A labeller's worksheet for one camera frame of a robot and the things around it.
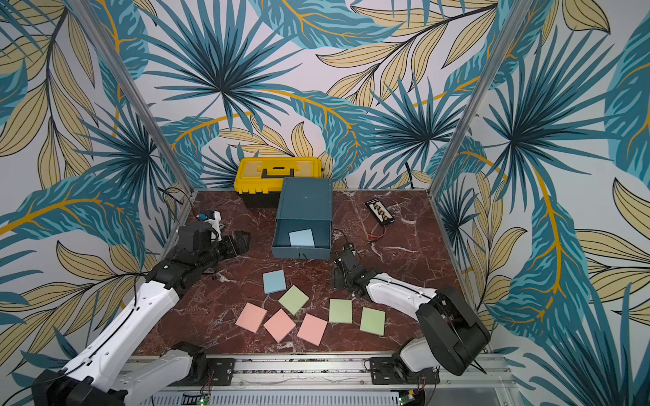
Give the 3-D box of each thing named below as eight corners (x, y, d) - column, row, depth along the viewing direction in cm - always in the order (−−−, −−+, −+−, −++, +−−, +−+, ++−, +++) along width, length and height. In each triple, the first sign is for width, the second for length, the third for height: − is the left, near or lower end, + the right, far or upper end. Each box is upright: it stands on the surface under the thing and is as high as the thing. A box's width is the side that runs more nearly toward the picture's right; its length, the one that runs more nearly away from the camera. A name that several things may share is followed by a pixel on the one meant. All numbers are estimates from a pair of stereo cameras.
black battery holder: (382, 226, 110) (383, 223, 108) (365, 203, 118) (366, 200, 116) (393, 222, 111) (394, 219, 110) (376, 200, 120) (377, 197, 118)
